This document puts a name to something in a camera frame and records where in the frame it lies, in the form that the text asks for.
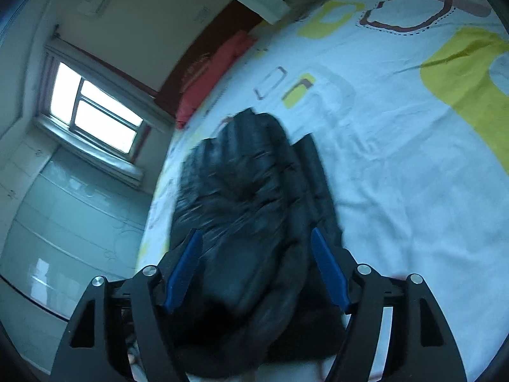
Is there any patterned orange cushion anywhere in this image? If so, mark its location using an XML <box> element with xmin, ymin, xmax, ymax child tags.
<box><xmin>180</xmin><ymin>53</ymin><xmax>211</xmax><ymax>92</ymax></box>

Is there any patterned white bed sheet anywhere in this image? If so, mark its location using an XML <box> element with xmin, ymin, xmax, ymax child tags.
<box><xmin>137</xmin><ymin>0</ymin><xmax>508</xmax><ymax>381</ymax></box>

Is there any dark wooden headboard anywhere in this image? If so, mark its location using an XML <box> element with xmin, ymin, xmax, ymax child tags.
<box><xmin>154</xmin><ymin>0</ymin><xmax>262</xmax><ymax>118</ymax></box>

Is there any black quilted down jacket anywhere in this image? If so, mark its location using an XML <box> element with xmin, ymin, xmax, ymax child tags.
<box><xmin>170</xmin><ymin>110</ymin><xmax>345</xmax><ymax>378</ymax></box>

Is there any red pillow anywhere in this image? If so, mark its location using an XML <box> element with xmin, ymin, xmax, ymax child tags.
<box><xmin>176</xmin><ymin>30</ymin><xmax>255</xmax><ymax>129</ymax></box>

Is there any window with brown frame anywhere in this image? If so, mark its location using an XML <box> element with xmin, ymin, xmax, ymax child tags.
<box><xmin>40</xmin><ymin>55</ymin><xmax>150</xmax><ymax>163</ymax></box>

